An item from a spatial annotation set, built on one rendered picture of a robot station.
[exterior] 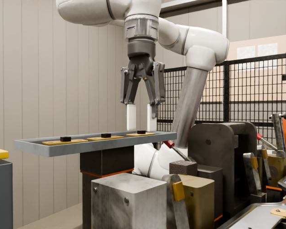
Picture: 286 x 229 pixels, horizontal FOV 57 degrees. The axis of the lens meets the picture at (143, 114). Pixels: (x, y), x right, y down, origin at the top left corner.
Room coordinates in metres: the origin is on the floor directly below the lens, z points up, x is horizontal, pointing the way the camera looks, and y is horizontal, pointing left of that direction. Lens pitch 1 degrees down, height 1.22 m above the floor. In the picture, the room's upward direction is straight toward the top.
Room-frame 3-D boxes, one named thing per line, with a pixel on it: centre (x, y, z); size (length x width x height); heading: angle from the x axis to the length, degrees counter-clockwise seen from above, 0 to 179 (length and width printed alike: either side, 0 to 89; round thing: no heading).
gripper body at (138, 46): (0.70, 0.00, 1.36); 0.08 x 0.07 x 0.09; 50
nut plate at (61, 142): (0.53, 0.16, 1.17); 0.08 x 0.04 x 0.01; 128
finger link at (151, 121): (0.67, -0.02, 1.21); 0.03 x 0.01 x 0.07; 140
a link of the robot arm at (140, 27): (0.70, 0.00, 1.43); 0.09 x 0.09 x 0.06
